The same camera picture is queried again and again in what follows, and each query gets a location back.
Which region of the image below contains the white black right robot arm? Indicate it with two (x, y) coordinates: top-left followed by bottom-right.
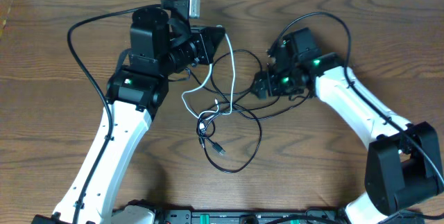
(252, 28), (443, 223)

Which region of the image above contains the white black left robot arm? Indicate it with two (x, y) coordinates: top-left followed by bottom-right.
(33, 0), (225, 223)

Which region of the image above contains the white USB cable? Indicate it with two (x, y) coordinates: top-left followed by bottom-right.
(181, 24), (237, 119)

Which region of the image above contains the black USB cable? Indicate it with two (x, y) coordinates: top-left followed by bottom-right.
(187, 49), (310, 174)

